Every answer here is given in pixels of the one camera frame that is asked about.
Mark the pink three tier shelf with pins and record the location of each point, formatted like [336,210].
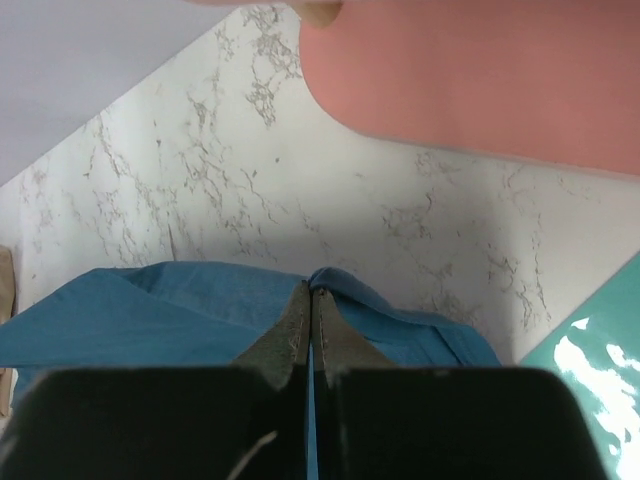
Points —
[556,82]

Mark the teal cutting board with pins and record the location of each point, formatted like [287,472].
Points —
[595,351]

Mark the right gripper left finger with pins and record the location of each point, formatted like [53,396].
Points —
[246,420]

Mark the blue t shirt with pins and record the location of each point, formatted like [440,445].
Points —
[189,315]

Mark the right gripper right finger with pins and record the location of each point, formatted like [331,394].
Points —
[377,420]

